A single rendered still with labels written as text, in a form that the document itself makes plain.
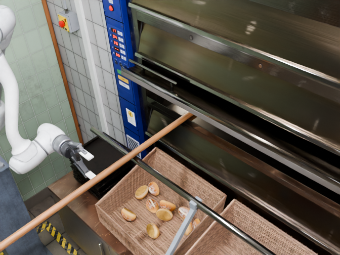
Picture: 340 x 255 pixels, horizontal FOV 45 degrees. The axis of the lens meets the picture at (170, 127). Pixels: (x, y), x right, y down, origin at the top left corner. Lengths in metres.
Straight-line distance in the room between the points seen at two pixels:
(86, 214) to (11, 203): 0.42
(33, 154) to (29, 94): 1.00
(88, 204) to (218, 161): 0.89
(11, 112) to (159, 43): 0.75
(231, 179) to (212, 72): 0.58
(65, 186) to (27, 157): 0.74
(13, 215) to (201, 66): 1.39
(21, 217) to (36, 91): 0.89
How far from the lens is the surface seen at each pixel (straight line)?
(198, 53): 1.86
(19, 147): 2.03
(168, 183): 1.81
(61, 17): 2.56
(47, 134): 2.07
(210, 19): 1.70
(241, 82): 1.74
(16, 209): 2.56
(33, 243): 2.80
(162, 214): 2.39
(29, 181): 3.34
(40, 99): 3.04
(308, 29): 1.48
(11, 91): 1.97
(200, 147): 2.17
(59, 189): 2.73
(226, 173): 2.11
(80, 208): 2.58
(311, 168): 1.54
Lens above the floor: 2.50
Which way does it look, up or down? 40 degrees down
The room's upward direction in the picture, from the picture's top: 5 degrees counter-clockwise
